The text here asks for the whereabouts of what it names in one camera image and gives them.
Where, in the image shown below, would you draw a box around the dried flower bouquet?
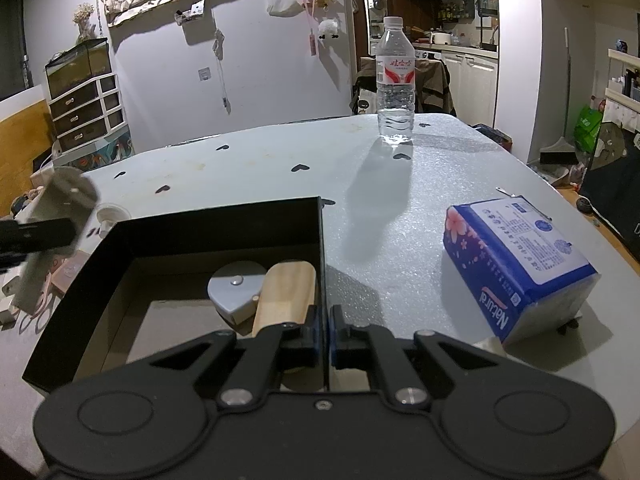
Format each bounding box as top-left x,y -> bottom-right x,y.
73,2 -> 96,44

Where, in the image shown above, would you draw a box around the wooden oval block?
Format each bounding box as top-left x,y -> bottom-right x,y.
252,261 -> 321,392

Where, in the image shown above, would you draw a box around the white round cup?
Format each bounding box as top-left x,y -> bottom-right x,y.
96,204 -> 131,238

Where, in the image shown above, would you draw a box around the white drawer cabinet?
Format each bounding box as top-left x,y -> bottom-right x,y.
48,73 -> 127,152

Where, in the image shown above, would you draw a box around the black cardboard box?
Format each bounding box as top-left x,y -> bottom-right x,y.
22,197 -> 326,393

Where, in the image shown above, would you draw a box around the clear plastic water bottle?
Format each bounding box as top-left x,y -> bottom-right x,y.
375,16 -> 416,145

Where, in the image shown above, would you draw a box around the white kitchen cabinet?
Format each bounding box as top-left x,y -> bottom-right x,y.
442,52 -> 498,127

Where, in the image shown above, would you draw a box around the white round tape dispenser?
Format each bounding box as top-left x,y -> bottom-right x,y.
207,261 -> 266,325

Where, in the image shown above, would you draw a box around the blue tissue pack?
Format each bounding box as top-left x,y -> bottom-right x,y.
442,195 -> 600,346

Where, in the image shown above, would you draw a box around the green bag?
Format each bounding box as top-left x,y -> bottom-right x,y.
573,106 -> 603,154

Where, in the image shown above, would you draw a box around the glass terrarium tank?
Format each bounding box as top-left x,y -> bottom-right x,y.
44,38 -> 112,99

